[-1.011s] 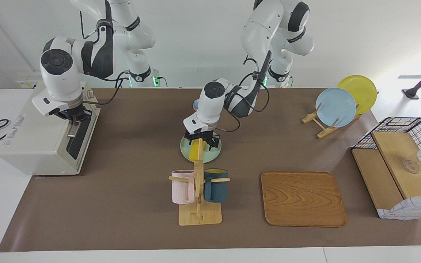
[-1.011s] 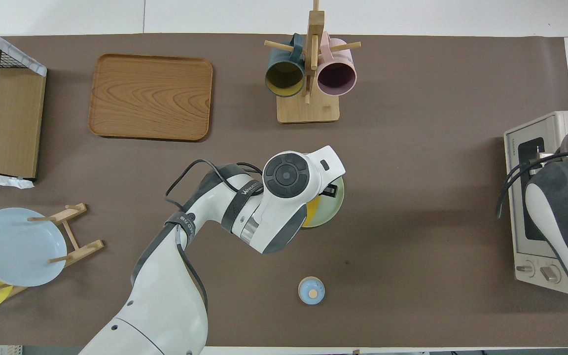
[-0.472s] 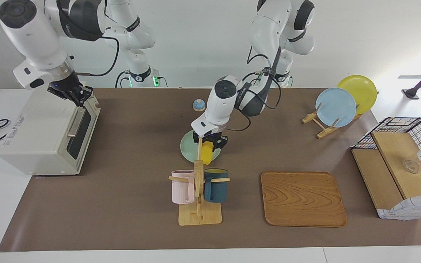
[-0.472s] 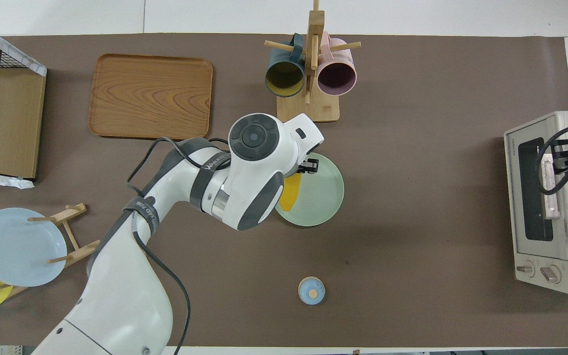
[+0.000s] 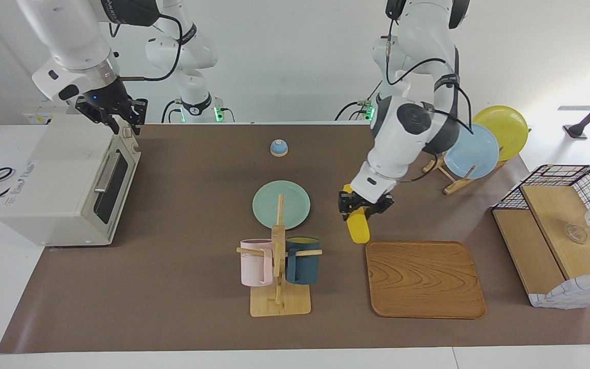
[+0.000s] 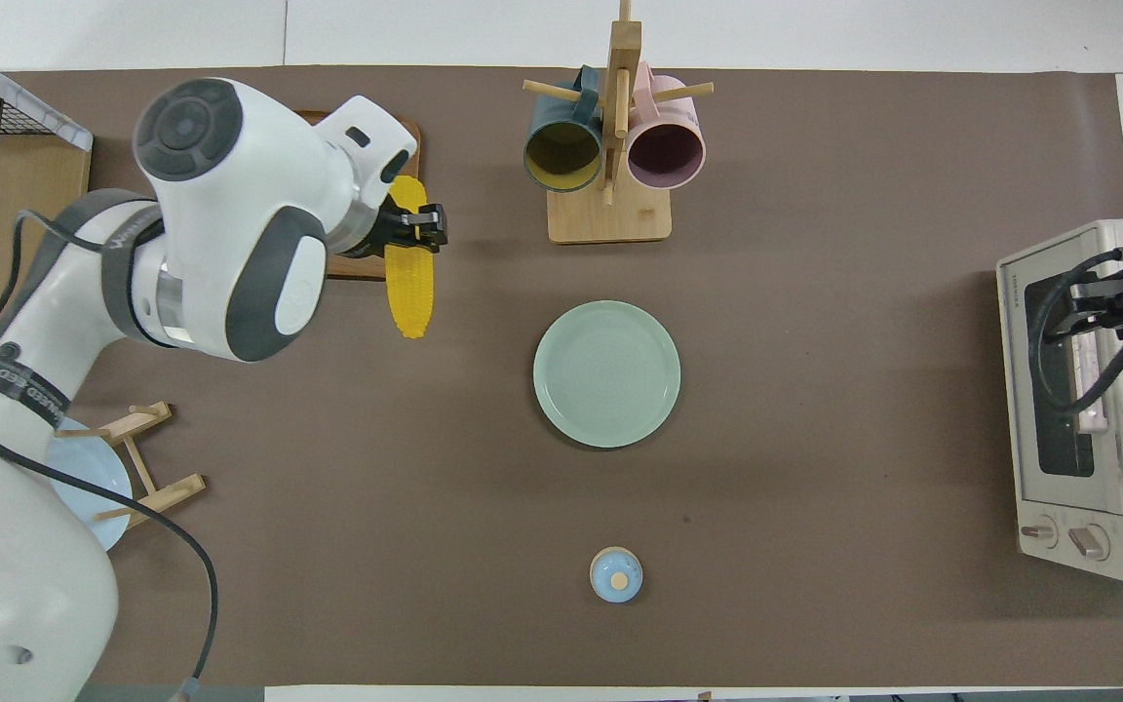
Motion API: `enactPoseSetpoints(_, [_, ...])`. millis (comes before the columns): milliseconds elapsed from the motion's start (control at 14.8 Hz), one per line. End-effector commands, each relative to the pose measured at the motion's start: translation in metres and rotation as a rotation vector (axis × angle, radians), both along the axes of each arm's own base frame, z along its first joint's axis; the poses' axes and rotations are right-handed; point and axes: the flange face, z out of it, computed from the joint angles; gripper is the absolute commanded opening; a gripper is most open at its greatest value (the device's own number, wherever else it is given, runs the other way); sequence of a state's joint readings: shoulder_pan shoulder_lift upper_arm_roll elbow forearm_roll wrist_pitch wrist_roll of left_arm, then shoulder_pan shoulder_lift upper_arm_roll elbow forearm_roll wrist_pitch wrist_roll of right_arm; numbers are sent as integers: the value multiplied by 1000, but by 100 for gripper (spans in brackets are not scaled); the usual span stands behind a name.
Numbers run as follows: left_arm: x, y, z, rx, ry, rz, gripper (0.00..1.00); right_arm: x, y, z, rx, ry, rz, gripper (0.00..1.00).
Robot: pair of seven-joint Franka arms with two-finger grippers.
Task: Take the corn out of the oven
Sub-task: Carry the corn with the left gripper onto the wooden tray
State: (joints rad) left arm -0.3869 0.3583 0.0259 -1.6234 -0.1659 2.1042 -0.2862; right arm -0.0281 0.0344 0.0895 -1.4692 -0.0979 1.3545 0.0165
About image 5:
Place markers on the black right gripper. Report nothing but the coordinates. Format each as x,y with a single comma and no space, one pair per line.
104,98

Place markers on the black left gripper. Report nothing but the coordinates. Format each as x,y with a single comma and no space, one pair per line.
372,202

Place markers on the glass oven door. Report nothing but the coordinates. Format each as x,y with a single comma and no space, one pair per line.
113,195

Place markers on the pale green plate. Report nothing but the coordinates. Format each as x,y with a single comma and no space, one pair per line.
267,205

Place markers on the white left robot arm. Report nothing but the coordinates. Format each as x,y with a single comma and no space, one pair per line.
402,138

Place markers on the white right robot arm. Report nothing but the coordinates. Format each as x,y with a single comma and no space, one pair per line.
69,41

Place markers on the oven control knob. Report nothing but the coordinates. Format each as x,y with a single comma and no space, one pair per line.
133,147
127,131

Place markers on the white toaster oven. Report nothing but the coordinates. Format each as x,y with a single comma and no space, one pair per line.
44,179

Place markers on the dark teal mug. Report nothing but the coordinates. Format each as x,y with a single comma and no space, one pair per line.
305,266

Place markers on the wooden plate rack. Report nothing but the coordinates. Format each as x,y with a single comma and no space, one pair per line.
432,166

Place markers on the white power strip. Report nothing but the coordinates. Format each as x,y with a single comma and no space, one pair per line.
36,119

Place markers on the wooden serving tray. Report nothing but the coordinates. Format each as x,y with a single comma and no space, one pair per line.
423,279

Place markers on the small blue white bell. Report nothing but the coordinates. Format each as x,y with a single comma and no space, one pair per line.
278,148

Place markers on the pink mug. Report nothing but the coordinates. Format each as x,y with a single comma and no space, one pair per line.
254,264

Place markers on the light blue plate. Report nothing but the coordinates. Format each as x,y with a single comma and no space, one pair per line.
471,154

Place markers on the wooden mug tree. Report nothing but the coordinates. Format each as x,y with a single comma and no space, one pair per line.
279,305

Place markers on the yellow plate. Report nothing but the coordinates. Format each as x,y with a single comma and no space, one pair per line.
505,125

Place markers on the brown table mat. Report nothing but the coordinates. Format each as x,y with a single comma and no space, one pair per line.
197,287

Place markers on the small clear glass bowl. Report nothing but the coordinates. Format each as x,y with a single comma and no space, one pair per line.
576,234

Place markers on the white checked cloth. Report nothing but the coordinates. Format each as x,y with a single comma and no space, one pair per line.
576,294

